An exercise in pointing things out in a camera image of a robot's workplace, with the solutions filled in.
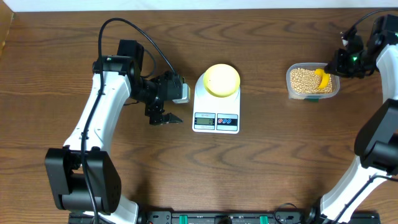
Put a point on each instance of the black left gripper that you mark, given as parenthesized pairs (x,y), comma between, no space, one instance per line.
(155,109)

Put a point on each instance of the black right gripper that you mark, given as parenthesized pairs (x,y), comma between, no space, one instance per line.
(336,67)

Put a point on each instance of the yellow plastic scoop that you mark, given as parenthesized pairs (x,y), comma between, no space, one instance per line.
(325,78)

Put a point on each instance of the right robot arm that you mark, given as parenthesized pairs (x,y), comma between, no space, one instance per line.
(375,147)

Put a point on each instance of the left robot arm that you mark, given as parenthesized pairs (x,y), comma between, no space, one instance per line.
(81,174)

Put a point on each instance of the white digital kitchen scale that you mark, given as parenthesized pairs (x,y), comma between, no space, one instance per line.
(212,114)

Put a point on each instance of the yellow plastic bowl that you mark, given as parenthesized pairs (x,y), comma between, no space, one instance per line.
(221,80)

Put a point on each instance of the soybeans pile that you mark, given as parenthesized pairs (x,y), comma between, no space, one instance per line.
(306,81)

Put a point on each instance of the clear plastic container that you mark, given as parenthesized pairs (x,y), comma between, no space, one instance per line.
(311,66)

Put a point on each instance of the green tape label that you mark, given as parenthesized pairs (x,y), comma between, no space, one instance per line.
(314,100)

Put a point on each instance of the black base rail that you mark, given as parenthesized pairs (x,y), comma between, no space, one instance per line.
(288,216)

